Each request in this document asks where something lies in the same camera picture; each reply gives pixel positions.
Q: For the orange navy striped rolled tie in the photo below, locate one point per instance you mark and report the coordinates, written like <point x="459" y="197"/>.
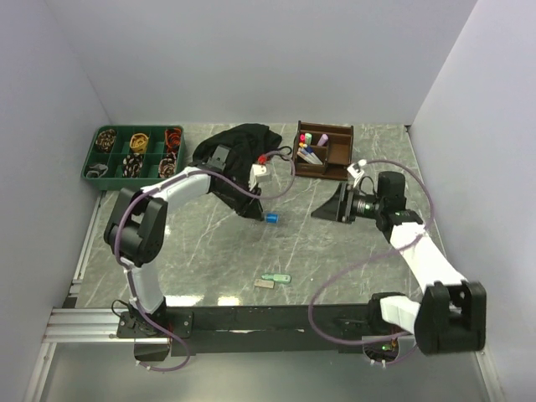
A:
<point x="173" y="138"/>

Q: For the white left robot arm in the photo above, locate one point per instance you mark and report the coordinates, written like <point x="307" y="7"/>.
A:
<point x="136" y="228"/>

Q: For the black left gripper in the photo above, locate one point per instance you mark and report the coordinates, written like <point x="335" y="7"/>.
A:
<point x="249" y="205"/>

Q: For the black floral rolled tie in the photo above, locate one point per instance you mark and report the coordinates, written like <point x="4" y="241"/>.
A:
<point x="131" y="165"/>

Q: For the brown patterned rolled tie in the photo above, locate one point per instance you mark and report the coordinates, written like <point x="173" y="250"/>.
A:
<point x="105" y="140"/>

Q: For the black base crossbar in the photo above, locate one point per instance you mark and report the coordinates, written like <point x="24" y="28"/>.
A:
<point x="249" y="329"/>

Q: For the beige eraser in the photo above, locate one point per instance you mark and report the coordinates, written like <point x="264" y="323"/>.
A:
<point x="264" y="284"/>

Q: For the grey rolled tie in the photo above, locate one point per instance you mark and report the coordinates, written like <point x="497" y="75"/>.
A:
<point x="96" y="170"/>

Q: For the yellow rolled tie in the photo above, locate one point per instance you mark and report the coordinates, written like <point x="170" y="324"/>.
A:
<point x="139" y="143"/>

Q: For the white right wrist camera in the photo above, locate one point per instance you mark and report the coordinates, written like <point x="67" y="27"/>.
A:
<point x="356" y="172"/>

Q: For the brown wooden desk organizer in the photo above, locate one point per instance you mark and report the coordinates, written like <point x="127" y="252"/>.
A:
<point x="336" y="155"/>

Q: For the green correction tape dispenser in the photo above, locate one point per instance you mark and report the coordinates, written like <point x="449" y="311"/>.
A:
<point x="278" y="278"/>

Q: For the pink brown rolled tie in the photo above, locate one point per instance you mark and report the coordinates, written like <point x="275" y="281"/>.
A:
<point x="167" y="165"/>

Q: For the purple pastel highlighter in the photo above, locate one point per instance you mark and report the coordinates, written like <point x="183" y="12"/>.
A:
<point x="322" y="142"/>

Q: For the green compartment tray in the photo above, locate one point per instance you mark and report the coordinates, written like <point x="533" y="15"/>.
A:
<point x="113" y="180"/>

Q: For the peach cap white marker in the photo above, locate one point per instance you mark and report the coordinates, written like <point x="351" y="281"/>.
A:
<point x="308" y="158"/>

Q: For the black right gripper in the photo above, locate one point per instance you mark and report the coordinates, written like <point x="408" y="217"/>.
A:
<point x="339" y="207"/>

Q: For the aluminium frame rail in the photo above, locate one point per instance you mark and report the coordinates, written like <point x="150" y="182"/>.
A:
<point x="87" y="326"/>

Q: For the light blue cap marker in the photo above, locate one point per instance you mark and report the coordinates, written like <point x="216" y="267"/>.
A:
<point x="312" y="154"/>

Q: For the black drawstring shorts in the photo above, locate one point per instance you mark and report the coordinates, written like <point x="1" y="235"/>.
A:
<point x="246" y="143"/>

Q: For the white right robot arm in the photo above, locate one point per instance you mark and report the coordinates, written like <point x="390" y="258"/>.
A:
<point x="452" y="314"/>

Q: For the blue correction tape roll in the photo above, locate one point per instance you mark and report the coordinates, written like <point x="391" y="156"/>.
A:
<point x="271" y="218"/>

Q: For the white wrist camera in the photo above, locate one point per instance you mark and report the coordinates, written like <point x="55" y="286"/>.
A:
<point x="259" y="172"/>
<point x="356" y="172"/>

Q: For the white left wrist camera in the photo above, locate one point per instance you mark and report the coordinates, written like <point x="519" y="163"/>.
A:
<point x="259" y="172"/>

